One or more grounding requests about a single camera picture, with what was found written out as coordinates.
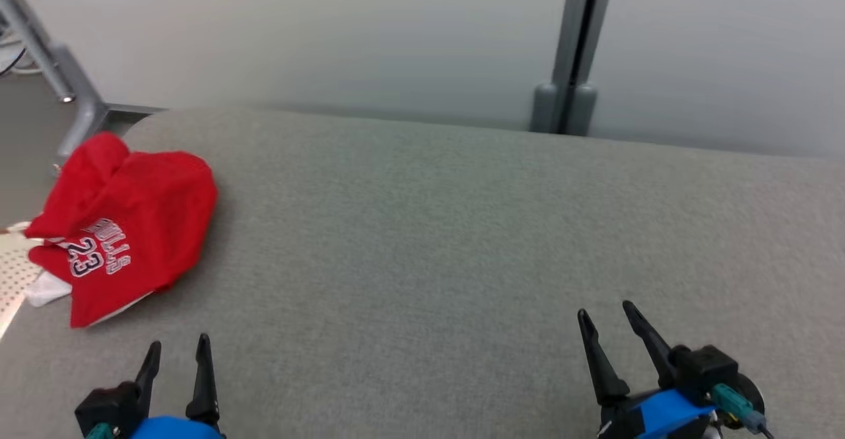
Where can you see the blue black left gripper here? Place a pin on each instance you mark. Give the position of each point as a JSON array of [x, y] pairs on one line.
[[175, 429]]

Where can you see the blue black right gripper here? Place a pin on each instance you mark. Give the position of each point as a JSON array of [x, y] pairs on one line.
[[660, 416]]

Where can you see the red white basketball jersey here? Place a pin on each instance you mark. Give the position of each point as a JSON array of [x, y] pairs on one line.
[[155, 218]]

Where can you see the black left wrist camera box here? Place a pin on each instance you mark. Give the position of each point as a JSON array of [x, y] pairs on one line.
[[109, 406]]

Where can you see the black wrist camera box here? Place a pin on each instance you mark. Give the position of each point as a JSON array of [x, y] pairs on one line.
[[703, 366], [109, 406]]

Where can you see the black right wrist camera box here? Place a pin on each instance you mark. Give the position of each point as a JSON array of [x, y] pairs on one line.
[[703, 366]]

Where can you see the grey partition post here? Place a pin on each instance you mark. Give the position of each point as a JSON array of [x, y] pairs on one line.
[[573, 49]]

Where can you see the grey metal frame leg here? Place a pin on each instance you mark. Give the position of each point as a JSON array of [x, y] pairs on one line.
[[72, 89]]

